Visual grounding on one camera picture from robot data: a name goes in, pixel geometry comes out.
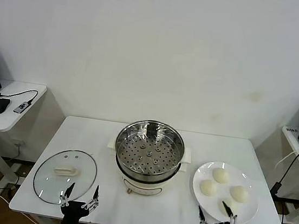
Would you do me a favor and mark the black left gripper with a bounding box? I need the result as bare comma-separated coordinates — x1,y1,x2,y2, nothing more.
56,180,102,224

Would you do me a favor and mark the round glass pot lid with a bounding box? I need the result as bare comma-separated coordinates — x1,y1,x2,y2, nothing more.
30,145,100,209

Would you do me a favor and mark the perforated steel steamer basket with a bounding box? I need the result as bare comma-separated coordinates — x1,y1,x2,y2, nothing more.
111,116,188,185

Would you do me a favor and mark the round white plate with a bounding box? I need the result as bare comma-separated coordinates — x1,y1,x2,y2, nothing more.
187,158,264,224

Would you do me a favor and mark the cream electric cooker pot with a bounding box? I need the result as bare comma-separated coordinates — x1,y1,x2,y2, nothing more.
101,136,194,202

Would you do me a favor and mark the grey usb hub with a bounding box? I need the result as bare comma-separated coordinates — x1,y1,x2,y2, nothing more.
12,99,31,116

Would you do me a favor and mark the black charger cable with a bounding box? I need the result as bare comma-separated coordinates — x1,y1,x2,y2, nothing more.
266,148,299,224

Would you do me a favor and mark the white laptop cable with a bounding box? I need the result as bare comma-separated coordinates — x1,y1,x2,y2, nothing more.
275,146,299,172

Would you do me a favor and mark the black usb hub cable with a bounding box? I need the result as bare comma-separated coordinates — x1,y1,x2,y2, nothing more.
0,86,39,104

